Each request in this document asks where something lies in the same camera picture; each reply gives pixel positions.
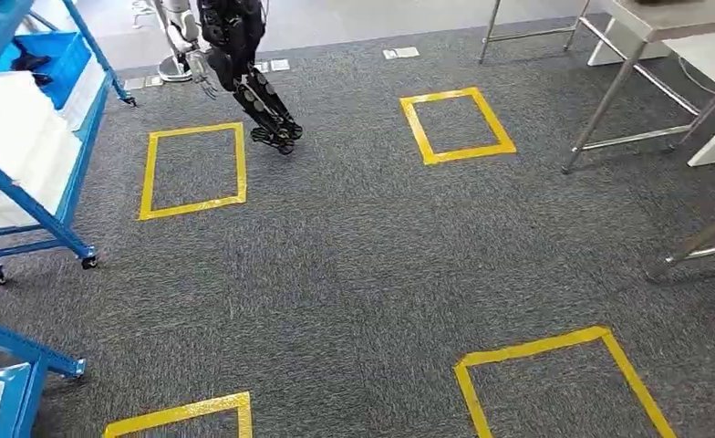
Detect steel frame table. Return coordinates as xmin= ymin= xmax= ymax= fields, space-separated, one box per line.
xmin=646 ymin=199 xmax=715 ymax=286
xmin=477 ymin=0 xmax=715 ymax=176

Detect black parts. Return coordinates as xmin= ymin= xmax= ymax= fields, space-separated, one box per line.
xmin=11 ymin=53 xmax=54 ymax=87

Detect blue plastic bin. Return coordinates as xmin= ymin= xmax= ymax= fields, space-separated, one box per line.
xmin=0 ymin=361 xmax=48 ymax=438
xmin=0 ymin=30 xmax=93 ymax=111

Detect yellow floor tape square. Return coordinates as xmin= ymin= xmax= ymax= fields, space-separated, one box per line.
xmin=452 ymin=325 xmax=679 ymax=438
xmin=399 ymin=86 xmax=518 ymax=167
xmin=138 ymin=121 xmax=249 ymax=223

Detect white round stand base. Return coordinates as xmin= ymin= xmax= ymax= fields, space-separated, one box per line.
xmin=156 ymin=55 xmax=194 ymax=84

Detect black-legged humanoid robot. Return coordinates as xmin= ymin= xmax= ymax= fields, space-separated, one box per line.
xmin=151 ymin=0 xmax=305 ymax=157

